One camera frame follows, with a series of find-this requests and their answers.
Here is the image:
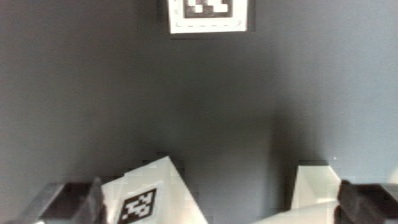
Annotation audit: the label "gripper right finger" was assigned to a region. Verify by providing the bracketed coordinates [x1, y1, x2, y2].
[334, 180, 398, 224]

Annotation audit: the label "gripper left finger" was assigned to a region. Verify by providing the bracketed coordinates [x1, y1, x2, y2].
[18, 179, 107, 224]

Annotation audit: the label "white chair seat block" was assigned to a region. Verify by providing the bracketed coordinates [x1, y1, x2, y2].
[250, 160, 341, 224]

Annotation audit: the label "white chair back frame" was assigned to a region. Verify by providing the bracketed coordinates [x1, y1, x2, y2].
[101, 157, 208, 224]

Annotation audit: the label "white tagged leg cube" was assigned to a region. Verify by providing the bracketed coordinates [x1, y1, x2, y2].
[167, 0, 249, 34]

